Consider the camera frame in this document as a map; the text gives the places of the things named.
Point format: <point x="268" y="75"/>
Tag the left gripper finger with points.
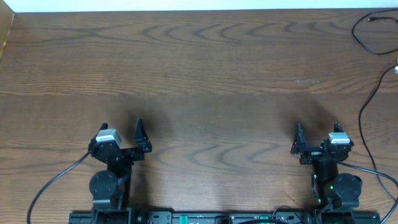
<point x="104" y="126"/>
<point x="141" y="138"/>

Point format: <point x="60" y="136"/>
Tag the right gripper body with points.
<point x="311" y="154"/>

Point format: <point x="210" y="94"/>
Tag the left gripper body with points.
<point x="125" y="150"/>

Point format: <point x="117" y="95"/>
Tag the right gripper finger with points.
<point x="337" y="128"/>
<point x="299" y="144"/>

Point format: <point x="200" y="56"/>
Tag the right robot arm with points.
<point x="337" y="193"/>

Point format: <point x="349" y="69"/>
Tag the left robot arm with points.
<point x="110" y="187"/>

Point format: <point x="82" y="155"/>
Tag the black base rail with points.
<point x="165" y="217"/>

